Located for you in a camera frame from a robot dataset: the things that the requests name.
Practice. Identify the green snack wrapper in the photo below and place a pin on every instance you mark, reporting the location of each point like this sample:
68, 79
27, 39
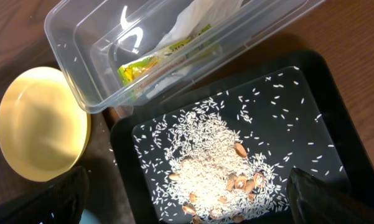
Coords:
132, 70

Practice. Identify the clear plastic bin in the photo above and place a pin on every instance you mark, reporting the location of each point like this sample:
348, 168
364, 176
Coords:
92, 39

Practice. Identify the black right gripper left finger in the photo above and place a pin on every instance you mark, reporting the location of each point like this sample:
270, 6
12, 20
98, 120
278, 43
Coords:
60, 200

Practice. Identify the black tray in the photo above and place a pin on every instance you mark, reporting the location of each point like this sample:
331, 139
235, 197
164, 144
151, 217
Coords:
292, 103

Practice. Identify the yellow plate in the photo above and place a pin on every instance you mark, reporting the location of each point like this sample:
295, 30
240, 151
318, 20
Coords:
43, 131

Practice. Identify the white napkin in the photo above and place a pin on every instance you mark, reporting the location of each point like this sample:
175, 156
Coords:
198, 15

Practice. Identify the rice and nutshell pile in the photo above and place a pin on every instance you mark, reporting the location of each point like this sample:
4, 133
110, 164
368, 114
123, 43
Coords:
213, 176

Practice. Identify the light blue bowl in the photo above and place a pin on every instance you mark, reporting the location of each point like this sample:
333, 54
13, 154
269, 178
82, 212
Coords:
88, 218

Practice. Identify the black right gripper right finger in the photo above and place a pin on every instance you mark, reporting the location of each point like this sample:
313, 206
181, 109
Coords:
313, 201

